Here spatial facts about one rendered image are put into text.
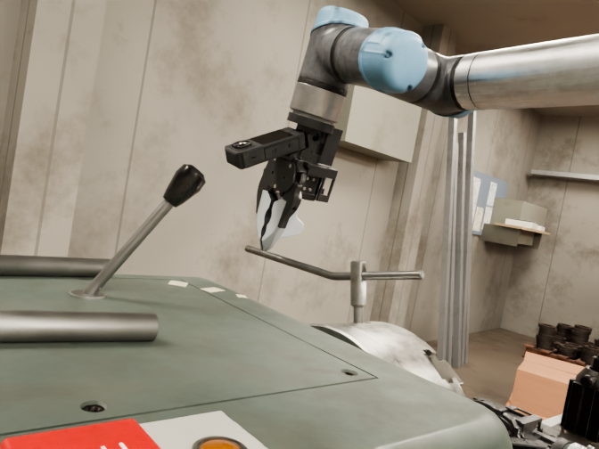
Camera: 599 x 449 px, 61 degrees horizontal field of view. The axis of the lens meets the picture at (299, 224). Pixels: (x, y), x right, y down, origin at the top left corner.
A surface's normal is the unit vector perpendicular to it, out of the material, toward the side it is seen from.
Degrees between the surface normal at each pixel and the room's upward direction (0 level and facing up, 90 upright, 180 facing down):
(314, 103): 98
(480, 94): 136
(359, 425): 0
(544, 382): 90
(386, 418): 0
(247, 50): 90
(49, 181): 90
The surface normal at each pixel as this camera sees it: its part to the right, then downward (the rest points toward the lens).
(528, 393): -0.52, -0.05
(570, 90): -0.68, 0.63
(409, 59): 0.53, 0.33
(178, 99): 0.72, 0.16
